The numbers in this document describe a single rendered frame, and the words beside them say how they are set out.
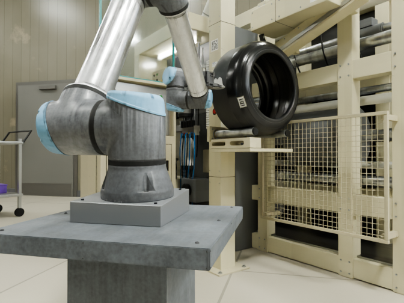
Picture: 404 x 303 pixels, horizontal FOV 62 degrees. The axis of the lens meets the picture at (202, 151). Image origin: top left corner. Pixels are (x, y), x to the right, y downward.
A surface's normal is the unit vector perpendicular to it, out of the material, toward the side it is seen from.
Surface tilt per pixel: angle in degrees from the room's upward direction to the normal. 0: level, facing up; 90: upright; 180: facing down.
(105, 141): 123
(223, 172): 90
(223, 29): 90
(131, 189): 74
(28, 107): 90
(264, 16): 90
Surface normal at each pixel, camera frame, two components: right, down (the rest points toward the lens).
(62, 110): -0.22, -0.51
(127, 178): -0.07, -0.29
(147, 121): 0.52, 0.05
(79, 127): -0.26, 0.07
